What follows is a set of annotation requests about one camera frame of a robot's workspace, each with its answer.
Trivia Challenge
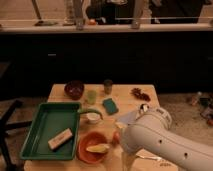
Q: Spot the wooden table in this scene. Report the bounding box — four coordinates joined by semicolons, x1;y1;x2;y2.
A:
24;84;178;171

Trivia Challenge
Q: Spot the black office chair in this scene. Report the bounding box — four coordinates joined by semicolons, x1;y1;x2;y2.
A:
0;61;34;171

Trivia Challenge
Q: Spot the purple bowl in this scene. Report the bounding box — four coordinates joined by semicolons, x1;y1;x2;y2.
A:
64;80;84;100

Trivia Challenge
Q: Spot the wooden block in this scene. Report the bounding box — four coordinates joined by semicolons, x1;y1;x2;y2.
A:
48;128;73;150

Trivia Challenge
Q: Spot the yellow banana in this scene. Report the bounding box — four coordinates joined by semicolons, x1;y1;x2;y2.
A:
86;144;110;154

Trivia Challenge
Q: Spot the orange bowl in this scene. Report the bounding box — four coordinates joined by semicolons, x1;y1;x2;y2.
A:
77;131;110;164

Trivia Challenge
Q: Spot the small metal cup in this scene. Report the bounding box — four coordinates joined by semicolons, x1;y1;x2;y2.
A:
103;79;113;94

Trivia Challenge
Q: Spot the brown dried chili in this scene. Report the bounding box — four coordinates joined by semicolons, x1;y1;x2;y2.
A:
131;88;150;102

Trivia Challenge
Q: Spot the red orange tomato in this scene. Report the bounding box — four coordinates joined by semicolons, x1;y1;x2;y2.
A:
112;131;120;145

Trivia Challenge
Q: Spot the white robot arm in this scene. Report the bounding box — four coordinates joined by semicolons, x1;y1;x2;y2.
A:
117;107;213;171

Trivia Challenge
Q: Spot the silver fork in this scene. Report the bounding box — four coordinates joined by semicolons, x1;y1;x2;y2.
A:
136;154;162;161

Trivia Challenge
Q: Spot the blue grey cloth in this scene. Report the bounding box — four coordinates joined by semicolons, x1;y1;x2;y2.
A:
116;110;140;125

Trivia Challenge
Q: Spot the small green cup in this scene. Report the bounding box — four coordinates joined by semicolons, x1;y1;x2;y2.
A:
86;90;97;105

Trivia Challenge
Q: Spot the teal sponge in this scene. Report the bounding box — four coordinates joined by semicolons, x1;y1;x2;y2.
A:
103;98;119;115

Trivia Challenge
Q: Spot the green plastic tray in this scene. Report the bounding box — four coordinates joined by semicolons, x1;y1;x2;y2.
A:
20;102;81;160

